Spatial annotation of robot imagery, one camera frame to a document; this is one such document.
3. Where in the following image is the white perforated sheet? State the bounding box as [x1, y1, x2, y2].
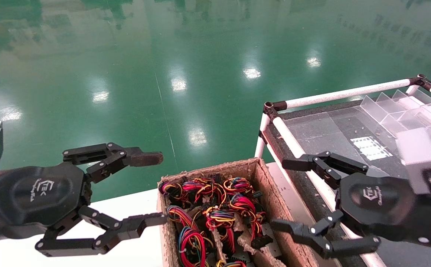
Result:
[350, 136, 393, 161]

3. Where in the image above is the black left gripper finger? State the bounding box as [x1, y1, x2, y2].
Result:
[62, 143, 164, 184]

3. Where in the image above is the clear acrylic divider tray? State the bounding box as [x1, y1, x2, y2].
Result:
[284, 89, 431, 178]

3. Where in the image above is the worn brown cardboard box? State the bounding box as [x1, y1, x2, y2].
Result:
[157, 158, 312, 267]

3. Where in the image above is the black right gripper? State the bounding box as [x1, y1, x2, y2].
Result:
[270, 151, 418, 259]

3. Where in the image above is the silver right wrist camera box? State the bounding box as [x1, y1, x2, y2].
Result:
[395, 128, 431, 193]

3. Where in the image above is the white pipe rack cart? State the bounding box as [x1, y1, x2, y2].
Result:
[254, 74, 431, 267]

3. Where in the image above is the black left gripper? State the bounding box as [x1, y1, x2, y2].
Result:
[0, 162, 168, 257]

